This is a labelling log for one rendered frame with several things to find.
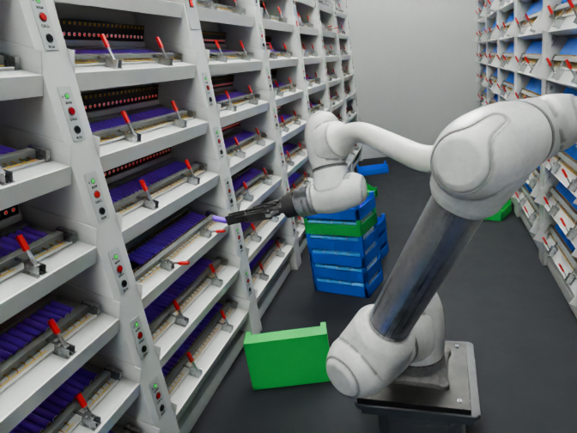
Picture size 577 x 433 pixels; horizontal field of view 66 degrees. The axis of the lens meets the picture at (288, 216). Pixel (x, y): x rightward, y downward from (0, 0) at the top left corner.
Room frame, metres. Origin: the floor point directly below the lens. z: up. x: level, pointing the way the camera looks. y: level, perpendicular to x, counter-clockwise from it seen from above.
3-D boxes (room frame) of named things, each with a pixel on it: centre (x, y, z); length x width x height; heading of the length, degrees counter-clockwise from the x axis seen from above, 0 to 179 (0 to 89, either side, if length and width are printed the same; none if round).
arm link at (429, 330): (1.07, -0.29, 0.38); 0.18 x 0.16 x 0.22; 129
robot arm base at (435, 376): (1.09, -0.31, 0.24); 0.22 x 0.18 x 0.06; 157
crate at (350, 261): (2.05, -0.25, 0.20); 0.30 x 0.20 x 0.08; 55
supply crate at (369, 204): (2.05, -0.25, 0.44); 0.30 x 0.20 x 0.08; 55
